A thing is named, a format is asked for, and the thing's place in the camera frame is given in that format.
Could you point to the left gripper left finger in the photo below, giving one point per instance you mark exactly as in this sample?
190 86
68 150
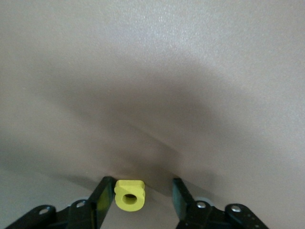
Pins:
78 214

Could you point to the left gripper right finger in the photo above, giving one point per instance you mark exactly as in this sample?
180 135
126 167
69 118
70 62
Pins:
202 217

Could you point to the yellow foam letter d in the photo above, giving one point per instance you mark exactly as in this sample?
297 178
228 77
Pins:
129 187

